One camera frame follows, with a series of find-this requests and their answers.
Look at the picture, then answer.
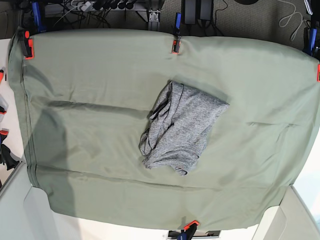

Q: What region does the red black clamp left corner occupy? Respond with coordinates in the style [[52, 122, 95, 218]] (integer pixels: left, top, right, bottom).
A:
[[17, 29, 34, 60]]

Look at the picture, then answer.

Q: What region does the red tool left edge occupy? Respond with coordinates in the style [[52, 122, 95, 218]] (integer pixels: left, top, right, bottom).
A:
[[0, 67, 6, 83]]

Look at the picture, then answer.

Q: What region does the green table cloth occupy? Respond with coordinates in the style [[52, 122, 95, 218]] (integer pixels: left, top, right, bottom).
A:
[[8, 29, 320, 230]]

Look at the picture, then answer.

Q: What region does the black power adapter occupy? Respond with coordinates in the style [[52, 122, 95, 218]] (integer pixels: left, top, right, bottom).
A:
[[181, 0, 198, 25], [198, 0, 214, 21]]

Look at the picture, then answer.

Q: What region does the blue clamp top right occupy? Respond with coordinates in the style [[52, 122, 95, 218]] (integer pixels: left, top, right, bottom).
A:
[[302, 27, 318, 57]]

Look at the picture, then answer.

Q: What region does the grey T-shirt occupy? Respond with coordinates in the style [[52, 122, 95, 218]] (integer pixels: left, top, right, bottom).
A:
[[139, 81, 229, 176]]

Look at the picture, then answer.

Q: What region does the blue clamp top edge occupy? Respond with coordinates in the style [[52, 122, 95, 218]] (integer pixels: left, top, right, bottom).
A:
[[174, 12, 182, 36]]

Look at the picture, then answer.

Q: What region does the blue clamp top left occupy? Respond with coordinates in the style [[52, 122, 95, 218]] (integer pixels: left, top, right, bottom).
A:
[[31, 1, 42, 33]]

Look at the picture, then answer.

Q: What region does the red black clamp bottom edge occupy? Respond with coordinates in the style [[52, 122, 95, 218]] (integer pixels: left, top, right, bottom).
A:
[[176, 220, 200, 240]]

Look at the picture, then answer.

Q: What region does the red clamp right edge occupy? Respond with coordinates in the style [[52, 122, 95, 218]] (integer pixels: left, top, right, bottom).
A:
[[316, 64, 320, 82]]

